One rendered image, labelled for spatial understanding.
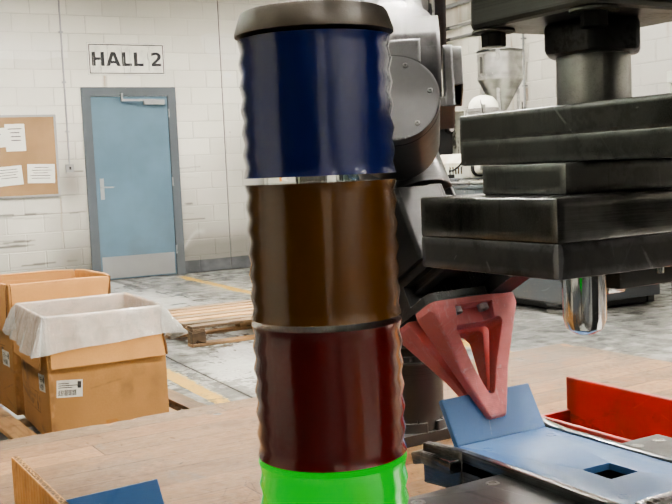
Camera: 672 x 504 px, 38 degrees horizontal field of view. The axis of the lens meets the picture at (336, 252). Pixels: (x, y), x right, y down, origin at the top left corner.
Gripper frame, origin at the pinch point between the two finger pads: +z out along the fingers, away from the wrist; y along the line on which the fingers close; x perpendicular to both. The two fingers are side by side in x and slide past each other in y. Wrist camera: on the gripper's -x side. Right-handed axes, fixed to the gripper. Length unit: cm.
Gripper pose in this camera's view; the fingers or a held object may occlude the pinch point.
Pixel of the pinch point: (489, 406)
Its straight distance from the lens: 62.8
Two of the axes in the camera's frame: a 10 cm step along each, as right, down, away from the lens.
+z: 3.0, 8.9, -3.5
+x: 8.6, -0.9, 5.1
